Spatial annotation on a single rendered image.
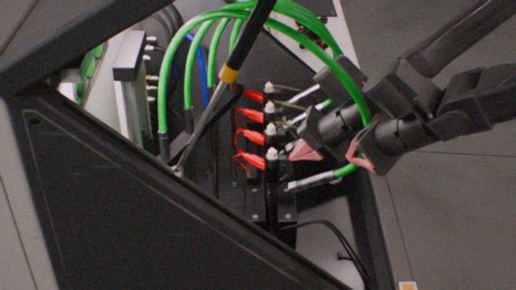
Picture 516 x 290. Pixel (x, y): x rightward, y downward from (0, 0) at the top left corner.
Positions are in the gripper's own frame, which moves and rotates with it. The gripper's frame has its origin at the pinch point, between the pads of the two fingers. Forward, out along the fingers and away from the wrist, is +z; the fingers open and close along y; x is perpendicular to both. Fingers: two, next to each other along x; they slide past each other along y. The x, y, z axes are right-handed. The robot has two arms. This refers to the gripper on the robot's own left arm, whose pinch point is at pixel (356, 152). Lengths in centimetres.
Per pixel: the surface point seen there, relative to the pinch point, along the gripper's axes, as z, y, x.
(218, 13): -1.4, 4.5, -31.0
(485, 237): 109, -101, 95
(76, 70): -8.5, 30.7, -35.0
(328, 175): 5.3, 3.7, 0.6
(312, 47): -8.5, 0.1, -18.0
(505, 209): 113, -123, 98
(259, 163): 23.5, 2.8, -6.2
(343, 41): 59, -63, -10
